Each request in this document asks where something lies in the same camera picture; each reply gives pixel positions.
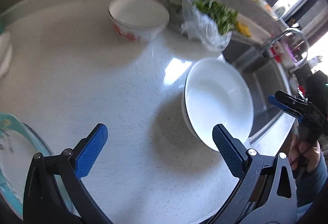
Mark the small white bowl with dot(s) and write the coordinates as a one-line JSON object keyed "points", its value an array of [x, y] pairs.
{"points": [[5, 55]]}

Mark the person's right hand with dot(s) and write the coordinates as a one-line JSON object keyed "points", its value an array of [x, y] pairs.
{"points": [[305, 155]]}

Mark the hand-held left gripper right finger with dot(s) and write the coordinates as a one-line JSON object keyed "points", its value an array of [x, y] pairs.
{"points": [[228, 152]]}

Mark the chrome faucet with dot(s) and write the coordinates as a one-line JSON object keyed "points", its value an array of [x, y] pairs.
{"points": [[289, 32]]}

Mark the red plastic item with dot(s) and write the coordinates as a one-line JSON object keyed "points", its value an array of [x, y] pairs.
{"points": [[277, 53]]}

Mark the large white bowl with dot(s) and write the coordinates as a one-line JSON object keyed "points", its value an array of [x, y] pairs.
{"points": [[217, 96]]}

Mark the clear plastic bag of greens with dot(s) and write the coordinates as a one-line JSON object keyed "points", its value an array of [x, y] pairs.
{"points": [[205, 21]]}

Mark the large teal floral plate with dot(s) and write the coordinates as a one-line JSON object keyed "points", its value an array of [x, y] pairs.
{"points": [[23, 167]]}

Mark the yellow sponge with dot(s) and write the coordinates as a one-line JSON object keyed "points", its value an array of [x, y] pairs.
{"points": [[243, 29]]}

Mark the white bowl with red pattern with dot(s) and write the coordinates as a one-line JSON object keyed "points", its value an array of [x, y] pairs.
{"points": [[138, 15]]}

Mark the person's right forearm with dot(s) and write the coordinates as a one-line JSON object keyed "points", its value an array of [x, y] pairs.
{"points": [[310, 188]]}

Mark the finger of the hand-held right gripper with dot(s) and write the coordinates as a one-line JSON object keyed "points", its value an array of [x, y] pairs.
{"points": [[289, 98], [281, 108]]}

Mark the white utensil cup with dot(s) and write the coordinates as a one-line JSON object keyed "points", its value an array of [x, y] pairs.
{"points": [[289, 56]]}

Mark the stainless steel sink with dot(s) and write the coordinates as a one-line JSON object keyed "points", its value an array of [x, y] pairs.
{"points": [[269, 85]]}

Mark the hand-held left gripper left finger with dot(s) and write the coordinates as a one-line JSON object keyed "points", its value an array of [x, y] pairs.
{"points": [[89, 152]]}

